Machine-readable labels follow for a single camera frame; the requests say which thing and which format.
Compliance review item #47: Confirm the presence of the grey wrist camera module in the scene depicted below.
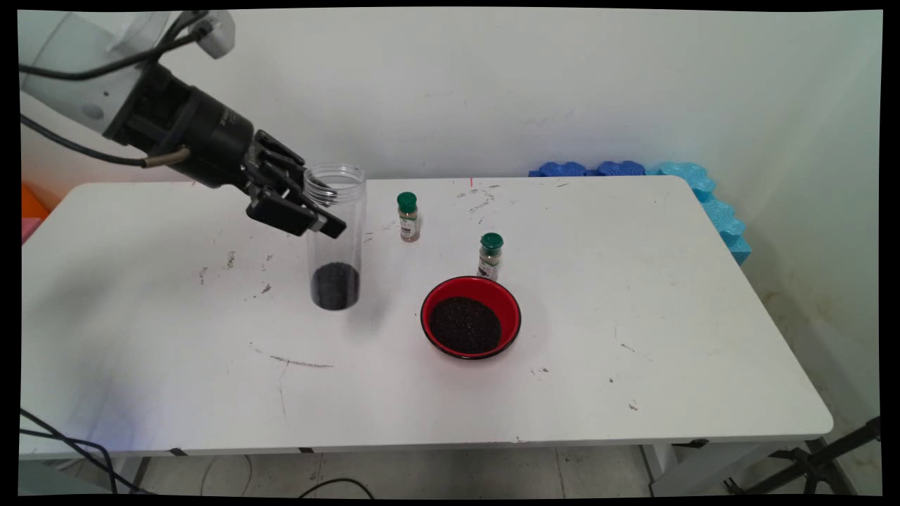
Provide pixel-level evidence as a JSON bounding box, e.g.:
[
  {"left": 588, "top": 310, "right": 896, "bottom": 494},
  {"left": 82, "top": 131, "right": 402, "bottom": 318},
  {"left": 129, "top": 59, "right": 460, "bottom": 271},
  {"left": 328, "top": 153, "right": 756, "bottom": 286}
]
[{"left": 199, "top": 11, "right": 236, "bottom": 60}]

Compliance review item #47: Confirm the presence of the black tripod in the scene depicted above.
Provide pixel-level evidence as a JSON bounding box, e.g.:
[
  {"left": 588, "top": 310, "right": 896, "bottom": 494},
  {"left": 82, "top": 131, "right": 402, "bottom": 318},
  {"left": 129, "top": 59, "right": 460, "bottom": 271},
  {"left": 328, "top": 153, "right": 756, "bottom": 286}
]
[{"left": 724, "top": 416, "right": 882, "bottom": 495}]

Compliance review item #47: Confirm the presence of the white table leg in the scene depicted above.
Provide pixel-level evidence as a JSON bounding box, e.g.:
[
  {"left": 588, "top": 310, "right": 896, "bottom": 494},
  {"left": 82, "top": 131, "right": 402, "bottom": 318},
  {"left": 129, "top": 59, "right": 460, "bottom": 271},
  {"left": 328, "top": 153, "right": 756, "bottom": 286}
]
[{"left": 641, "top": 443, "right": 781, "bottom": 497}]

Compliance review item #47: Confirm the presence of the green-capped spice bottle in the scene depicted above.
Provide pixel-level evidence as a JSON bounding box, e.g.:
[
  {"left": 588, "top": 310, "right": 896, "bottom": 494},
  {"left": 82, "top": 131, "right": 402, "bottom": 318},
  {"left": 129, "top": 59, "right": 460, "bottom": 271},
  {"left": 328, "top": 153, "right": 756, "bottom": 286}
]
[
  {"left": 397, "top": 191, "right": 421, "bottom": 243},
  {"left": 477, "top": 233, "right": 504, "bottom": 282}
]

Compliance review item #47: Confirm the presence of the red bowl with black rim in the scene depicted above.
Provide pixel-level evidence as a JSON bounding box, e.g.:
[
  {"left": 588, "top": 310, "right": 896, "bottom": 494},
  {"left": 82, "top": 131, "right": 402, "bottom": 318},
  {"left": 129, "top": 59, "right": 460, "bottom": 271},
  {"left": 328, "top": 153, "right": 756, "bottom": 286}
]
[{"left": 420, "top": 275, "right": 522, "bottom": 361}]

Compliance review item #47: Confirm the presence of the black seeds heap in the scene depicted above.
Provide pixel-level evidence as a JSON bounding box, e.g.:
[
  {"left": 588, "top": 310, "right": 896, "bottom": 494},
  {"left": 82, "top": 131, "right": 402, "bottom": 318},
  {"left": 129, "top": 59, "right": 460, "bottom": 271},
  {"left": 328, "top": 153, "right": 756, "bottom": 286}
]
[
  {"left": 428, "top": 296, "right": 503, "bottom": 355},
  {"left": 311, "top": 262, "right": 361, "bottom": 311}
]

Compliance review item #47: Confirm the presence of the black hanging cable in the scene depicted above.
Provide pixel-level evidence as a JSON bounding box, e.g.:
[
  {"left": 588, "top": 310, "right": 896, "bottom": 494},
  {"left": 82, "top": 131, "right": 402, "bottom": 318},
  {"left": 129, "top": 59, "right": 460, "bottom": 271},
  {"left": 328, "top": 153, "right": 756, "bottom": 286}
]
[
  {"left": 20, "top": 429, "right": 154, "bottom": 495},
  {"left": 20, "top": 408, "right": 120, "bottom": 495}
]

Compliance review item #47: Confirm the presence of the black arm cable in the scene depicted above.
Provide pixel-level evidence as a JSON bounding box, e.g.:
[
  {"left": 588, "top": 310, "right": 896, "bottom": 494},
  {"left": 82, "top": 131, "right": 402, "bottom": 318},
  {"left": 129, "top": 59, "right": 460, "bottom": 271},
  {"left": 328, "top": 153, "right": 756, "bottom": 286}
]
[{"left": 20, "top": 11, "right": 212, "bottom": 80}]

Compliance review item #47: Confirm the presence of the light blue foam mat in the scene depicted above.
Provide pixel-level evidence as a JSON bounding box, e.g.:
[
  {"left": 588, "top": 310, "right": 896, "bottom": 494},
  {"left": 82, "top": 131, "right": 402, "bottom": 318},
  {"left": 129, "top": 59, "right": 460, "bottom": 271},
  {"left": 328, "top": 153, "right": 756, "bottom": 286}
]
[{"left": 647, "top": 162, "right": 752, "bottom": 266}]

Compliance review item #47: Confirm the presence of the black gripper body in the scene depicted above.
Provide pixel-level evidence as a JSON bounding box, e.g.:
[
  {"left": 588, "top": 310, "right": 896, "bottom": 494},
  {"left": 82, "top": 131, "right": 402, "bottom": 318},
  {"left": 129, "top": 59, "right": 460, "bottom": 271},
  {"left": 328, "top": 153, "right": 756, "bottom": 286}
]
[{"left": 104, "top": 62, "right": 258, "bottom": 190}]

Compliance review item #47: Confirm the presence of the black floor cable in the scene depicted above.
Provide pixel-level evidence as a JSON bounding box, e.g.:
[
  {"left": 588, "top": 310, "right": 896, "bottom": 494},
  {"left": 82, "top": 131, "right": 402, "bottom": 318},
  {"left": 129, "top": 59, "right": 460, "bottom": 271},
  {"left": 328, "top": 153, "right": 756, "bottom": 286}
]
[{"left": 299, "top": 478, "right": 375, "bottom": 499}]

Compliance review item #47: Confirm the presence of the black cable with beige end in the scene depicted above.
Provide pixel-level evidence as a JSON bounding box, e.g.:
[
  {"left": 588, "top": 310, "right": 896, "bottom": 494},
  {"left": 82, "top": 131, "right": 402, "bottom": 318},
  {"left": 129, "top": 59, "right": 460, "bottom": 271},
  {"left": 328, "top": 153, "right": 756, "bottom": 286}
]
[{"left": 20, "top": 114, "right": 192, "bottom": 169}]

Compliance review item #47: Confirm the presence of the clear plastic jar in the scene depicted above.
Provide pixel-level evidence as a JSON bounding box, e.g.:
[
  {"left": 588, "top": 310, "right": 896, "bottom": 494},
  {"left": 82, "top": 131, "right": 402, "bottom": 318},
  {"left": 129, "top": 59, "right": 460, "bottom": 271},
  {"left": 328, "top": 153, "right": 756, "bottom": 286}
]
[{"left": 304, "top": 163, "right": 367, "bottom": 311}]

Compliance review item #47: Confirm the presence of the orange block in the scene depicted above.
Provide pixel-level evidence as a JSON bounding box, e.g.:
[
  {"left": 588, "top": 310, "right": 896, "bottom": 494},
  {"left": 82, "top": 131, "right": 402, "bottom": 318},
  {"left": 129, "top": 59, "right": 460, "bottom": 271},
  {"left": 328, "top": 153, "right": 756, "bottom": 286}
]
[{"left": 21, "top": 184, "right": 51, "bottom": 222}]

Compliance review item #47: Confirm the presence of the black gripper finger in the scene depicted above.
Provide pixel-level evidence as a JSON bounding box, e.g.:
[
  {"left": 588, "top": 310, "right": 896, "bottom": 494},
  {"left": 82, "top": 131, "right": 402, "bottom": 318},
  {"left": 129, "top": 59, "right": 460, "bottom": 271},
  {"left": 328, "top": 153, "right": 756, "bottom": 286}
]
[
  {"left": 245, "top": 169, "right": 347, "bottom": 240},
  {"left": 253, "top": 129, "right": 308, "bottom": 187}
]

